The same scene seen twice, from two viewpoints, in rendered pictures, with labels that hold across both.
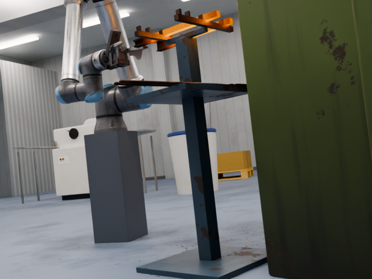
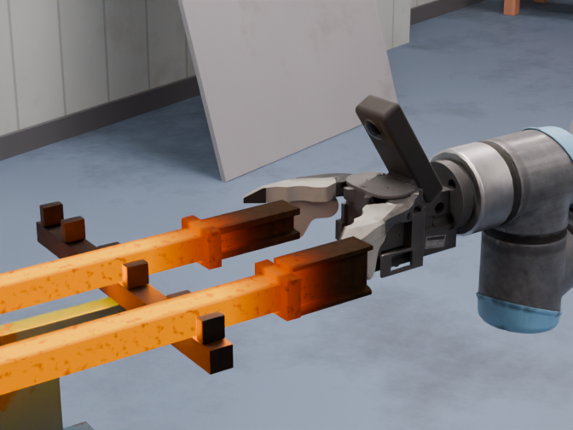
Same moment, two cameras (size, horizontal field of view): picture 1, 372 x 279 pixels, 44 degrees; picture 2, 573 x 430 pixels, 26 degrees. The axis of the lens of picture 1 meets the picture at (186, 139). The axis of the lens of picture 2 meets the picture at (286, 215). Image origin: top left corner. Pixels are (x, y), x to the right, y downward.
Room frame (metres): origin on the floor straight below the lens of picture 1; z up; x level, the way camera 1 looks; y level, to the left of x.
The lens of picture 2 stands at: (2.17, -0.86, 1.32)
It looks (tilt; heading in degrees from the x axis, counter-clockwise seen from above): 21 degrees down; 103
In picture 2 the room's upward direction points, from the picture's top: straight up
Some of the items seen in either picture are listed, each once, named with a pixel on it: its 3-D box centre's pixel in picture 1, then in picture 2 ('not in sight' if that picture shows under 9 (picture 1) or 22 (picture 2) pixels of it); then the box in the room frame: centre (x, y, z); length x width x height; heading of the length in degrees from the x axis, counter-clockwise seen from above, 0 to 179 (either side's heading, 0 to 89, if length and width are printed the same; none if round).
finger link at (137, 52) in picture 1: (138, 53); (367, 249); (2.00, 0.17, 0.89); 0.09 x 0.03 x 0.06; 85
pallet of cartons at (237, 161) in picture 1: (214, 166); not in sight; (8.09, -0.45, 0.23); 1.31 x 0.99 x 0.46; 69
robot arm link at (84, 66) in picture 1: (92, 65); (524, 177); (2.13, 0.40, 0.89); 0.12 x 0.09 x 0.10; 49
